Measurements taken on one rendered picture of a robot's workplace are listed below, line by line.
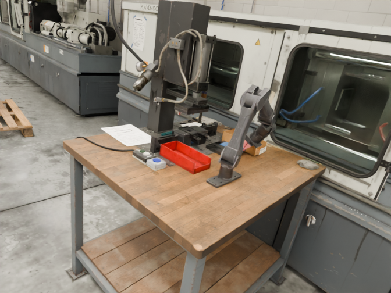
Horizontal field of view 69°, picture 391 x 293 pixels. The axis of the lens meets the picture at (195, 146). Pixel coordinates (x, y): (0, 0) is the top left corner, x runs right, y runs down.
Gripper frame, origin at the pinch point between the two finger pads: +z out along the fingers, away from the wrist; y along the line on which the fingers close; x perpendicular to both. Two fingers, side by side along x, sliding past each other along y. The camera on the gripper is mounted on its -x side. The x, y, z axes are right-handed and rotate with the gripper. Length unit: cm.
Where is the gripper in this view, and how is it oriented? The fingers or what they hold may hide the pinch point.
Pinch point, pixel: (243, 149)
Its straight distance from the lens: 166.0
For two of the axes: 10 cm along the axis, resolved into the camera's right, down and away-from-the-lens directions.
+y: -5.8, -7.6, 3.0
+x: -6.4, 1.9, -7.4
